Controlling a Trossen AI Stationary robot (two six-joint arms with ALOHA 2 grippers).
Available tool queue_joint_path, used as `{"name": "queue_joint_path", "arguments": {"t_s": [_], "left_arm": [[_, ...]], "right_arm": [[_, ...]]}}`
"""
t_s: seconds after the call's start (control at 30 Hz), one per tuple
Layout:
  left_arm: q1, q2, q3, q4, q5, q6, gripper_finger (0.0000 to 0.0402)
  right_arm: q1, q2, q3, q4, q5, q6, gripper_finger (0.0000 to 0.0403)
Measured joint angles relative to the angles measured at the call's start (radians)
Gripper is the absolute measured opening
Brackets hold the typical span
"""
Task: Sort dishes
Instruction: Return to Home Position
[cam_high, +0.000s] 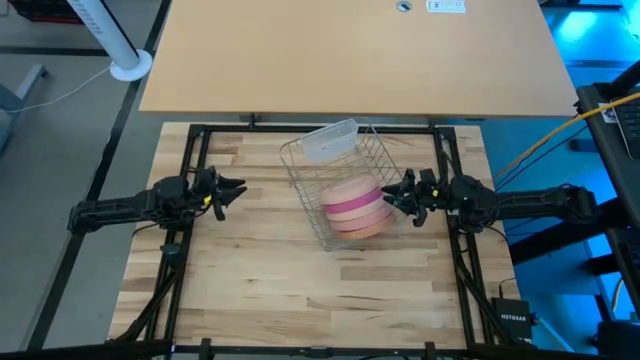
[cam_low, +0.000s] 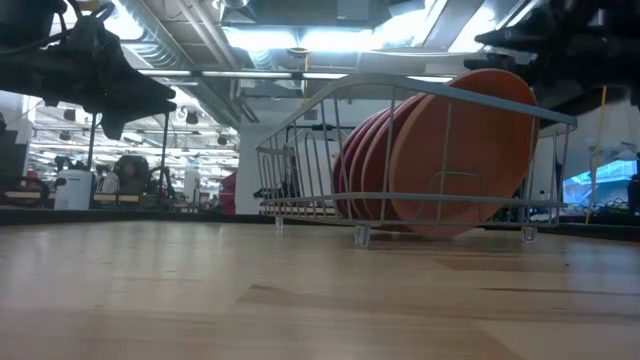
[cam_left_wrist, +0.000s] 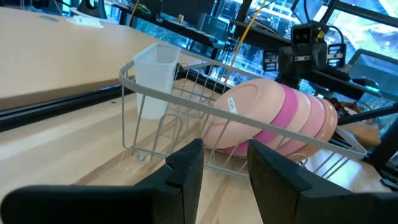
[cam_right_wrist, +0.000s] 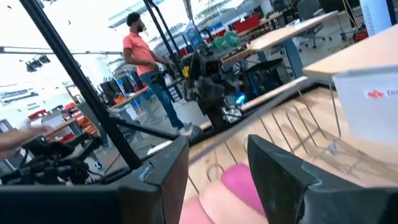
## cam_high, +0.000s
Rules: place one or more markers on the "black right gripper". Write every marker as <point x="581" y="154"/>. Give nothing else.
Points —
<point x="430" y="197"/>

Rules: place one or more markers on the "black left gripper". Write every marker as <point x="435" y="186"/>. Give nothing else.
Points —
<point x="202" y="192"/>

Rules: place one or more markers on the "pale pink plate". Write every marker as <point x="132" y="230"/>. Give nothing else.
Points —
<point x="357" y="213"/>
<point x="350" y="189"/>

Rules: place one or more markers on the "rose pink plate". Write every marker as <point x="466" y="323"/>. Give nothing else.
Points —
<point x="362" y="223"/>

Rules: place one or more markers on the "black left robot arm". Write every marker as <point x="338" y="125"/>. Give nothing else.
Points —
<point x="115" y="210"/>

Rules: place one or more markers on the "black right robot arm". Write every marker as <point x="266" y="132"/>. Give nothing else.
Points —
<point x="540" y="202"/>

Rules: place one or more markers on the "clear plastic cutlery container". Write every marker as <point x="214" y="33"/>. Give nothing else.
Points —
<point x="330" y="142"/>

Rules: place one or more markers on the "large tan wooden desk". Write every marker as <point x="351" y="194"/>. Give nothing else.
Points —
<point x="350" y="60"/>

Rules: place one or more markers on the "white fan stand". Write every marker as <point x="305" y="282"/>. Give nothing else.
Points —
<point x="127" y="65"/>

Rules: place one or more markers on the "white power strip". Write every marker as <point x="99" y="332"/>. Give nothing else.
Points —
<point x="445" y="6"/>

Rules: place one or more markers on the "black equipment cart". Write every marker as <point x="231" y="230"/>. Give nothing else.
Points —
<point x="607" y="165"/>

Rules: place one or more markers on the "black crossbeam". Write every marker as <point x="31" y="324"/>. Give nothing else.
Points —
<point x="75" y="350"/>

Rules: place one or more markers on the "white cart label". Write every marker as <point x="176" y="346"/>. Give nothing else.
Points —
<point x="607" y="112"/>

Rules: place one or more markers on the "grey furniture base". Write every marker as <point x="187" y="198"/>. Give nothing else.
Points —
<point x="30" y="80"/>

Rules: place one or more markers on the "black laptop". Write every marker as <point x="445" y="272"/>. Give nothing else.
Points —
<point x="630" y="125"/>

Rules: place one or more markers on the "black crate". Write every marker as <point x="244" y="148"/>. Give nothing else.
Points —
<point x="45" y="10"/>

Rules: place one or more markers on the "black aluminium table frame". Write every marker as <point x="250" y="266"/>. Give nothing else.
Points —
<point x="215" y="129"/>

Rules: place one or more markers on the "black Netgear network switch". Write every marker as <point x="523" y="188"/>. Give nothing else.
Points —
<point x="512" y="317"/>

